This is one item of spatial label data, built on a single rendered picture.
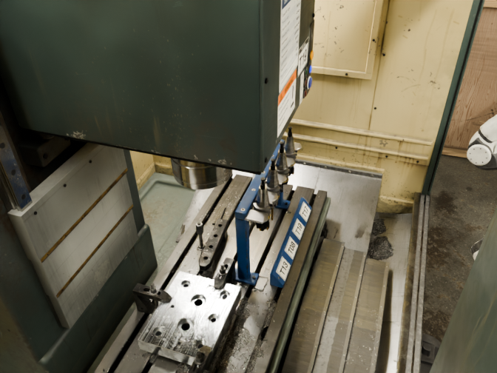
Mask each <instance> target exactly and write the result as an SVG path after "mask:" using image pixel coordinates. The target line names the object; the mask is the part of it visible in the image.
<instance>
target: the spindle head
mask: <svg viewBox="0 0 497 373"><path fill-rule="evenodd" d="M314 5H315V0H301V5H300V36H299V48H300V47H301V46H302V44H303V43H304V41H305V40H306V39H307V37H308V45H309V33H310V25H311V23H312V21H313V20H314V17H315V13H314ZM280 21H281V0H0V76H1V79H2V81H3V84H4V87H5V89H6V91H7V95H8V97H9V99H10V103H11V105H12V108H13V111H14V113H15V115H16V119H17V121H18V125H19V126H20V127H21V130H25V131H29V132H37V133H41V134H45V135H52V136H56V137H61V138H68V139H72V140H76V141H83V142H88V143H92V144H100V145H104V146H108V147H115V148H119V149H127V150H131V151H135V152H142V153H146V154H150V155H158V156H162V157H166V158H173V159H178V160H182V161H189V162H194V163H198V164H205V165H209V166H213V167H221V168H225V169H232V170H237V171H241V172H248V173H252V174H256V175H260V174H261V172H263V171H264V169H265V168H266V166H267V164H268V162H269V160H270V158H271V157H272V155H273V153H274V151H275V149H276V148H277V145H278V144H279V142H280V140H281V138H282V136H283V134H284V132H285V131H286V129H287V127H288V125H289V124H290V122H291V119H292V118H293V116H294V114H295V112H296V111H297V108H298V107H299V105H300V78H301V75H302V72H303V71H305V67H307V66H308V56H307V63H306V65H305V66H304V68H303V69H302V72H301V73H300V75H299V76H298V77H297V73H296V90H295V106H294V109H293V111H292V113H291V115H290V116H289V118H288V120H287V122H286V123H285V126H284V127H283V129H282V131H281V133H280V135H279V136H278V137H277V114H278V96H279V94H280V93H281V92H282V90H283V89H282V90H281V92H280V93H279V88H280ZM297 66H298V65H297ZM295 69H297V67H296V68H295ZM286 84H287V82H286ZM283 88H284V87H283Z"/></svg>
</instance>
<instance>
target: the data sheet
mask: <svg viewBox="0 0 497 373"><path fill-rule="evenodd" d="M300 5H301V0H281V21H280V88H279V93H280V92H281V90H282V88H283V87H284V86H285V84H286V82H287V81H288V79H289V78H290V76H291V74H292V73H293V71H294V70H295V68H296V67H297V65H298V52H299V36H300Z"/></svg>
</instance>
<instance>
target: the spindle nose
mask: <svg viewBox="0 0 497 373"><path fill-rule="evenodd" d="M171 164H172V172H173V174H174V177H175V180H176V181H177V182H178V183H179V184H180V185H182V186H184V187H187V188H190V189H211V188H215V187H218V186H220V185H221V184H223V183H225V182H226V181H227V180H228V179H230V177H231V174H232V171H233V170H232V169H225V168H221V167H213V166H209V165H205V164H198V163H194V162H189V161H182V160H178V159H173V158H171Z"/></svg>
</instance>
